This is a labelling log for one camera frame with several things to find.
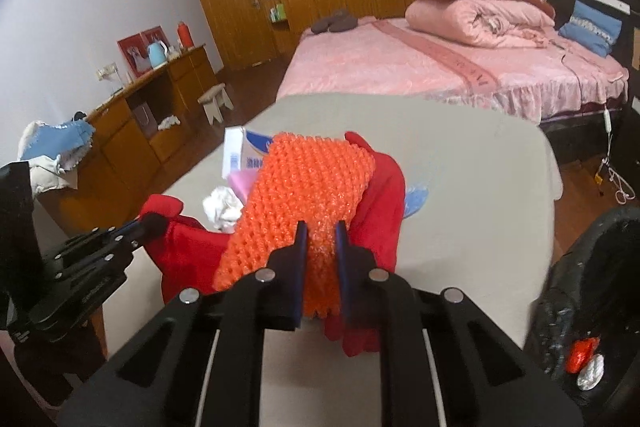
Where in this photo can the red crumpled wrapper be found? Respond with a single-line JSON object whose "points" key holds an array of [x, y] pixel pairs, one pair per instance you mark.
{"points": [[582, 353]]}

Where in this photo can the light blue plastic piece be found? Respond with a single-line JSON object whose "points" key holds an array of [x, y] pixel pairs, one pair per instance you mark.
{"points": [[416, 199]]}

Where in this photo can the small white stool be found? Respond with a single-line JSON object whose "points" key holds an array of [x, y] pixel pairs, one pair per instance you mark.
{"points": [[216, 99]]}

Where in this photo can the folded pink quilt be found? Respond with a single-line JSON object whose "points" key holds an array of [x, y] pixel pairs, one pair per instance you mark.
{"points": [[465, 22]]}

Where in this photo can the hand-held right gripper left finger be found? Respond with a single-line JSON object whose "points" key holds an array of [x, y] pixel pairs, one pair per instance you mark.
{"points": [[301, 257]]}

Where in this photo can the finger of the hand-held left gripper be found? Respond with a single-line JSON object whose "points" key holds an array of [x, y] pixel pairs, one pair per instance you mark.
{"points": [[120, 234], [85, 292]]}

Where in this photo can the red thermos flask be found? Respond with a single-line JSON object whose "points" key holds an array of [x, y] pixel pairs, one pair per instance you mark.
{"points": [[186, 36]]}

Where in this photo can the wall socket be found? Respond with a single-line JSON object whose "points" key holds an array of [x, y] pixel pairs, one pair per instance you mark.
{"points": [[107, 72]]}

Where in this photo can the black trash bag bin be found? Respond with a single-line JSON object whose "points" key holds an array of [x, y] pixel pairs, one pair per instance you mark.
{"points": [[600, 267]]}

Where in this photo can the white rag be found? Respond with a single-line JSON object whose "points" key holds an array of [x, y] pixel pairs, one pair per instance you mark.
{"points": [[169, 122]]}

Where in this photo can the white crumpled paper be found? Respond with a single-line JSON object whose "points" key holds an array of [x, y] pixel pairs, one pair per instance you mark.
{"points": [[592, 373]]}

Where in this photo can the wooden desk cabinet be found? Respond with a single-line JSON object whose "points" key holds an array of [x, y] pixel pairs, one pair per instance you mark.
{"points": [[125, 142]]}

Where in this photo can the dark grey slippers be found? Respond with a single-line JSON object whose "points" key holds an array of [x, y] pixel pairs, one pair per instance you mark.
{"points": [[335, 23]]}

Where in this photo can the white plastic bag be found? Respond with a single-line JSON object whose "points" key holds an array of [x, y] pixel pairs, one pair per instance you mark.
{"points": [[222, 207]]}

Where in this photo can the white and blue carton box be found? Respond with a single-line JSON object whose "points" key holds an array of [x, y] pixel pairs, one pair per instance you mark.
{"points": [[240, 152]]}

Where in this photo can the white cloth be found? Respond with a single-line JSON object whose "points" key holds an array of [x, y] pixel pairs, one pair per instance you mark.
{"points": [[45, 174]]}

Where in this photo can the pink paper piece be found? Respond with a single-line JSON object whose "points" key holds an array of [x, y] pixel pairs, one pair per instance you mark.
{"points": [[242, 184]]}

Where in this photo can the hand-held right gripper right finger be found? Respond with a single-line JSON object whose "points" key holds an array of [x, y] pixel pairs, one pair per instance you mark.
{"points": [[342, 257]]}

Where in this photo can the red cloth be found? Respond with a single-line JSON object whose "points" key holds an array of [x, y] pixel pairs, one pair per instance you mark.
{"points": [[385, 207]]}

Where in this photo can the light blue electric kettle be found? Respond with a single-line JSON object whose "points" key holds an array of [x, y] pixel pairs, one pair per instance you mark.
{"points": [[157, 56]]}

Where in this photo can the bed with pink sheet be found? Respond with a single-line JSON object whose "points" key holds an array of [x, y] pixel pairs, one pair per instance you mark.
{"points": [[380, 62]]}

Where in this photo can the red photo frame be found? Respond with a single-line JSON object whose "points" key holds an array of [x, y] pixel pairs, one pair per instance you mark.
{"points": [[154, 34], [131, 54]]}

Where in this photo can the blue pillow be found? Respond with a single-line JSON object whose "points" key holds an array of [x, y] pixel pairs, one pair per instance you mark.
{"points": [[590, 27]]}

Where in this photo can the orange knitted cloth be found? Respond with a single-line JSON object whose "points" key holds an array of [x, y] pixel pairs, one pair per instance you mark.
{"points": [[305, 177]]}

